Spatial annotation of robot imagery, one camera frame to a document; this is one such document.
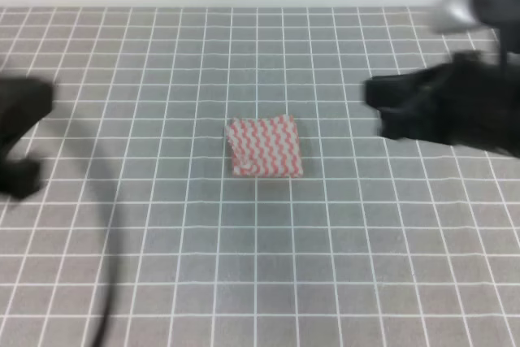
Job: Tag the pink white wavy towel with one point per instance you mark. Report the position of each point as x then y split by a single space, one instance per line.
268 147

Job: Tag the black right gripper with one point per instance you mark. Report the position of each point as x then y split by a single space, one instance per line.
465 101

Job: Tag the grey checked tablecloth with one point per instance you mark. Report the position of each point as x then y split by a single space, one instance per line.
379 243

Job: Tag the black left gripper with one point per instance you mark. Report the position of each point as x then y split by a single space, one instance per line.
24 102

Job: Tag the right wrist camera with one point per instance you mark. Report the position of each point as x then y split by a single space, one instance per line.
458 16

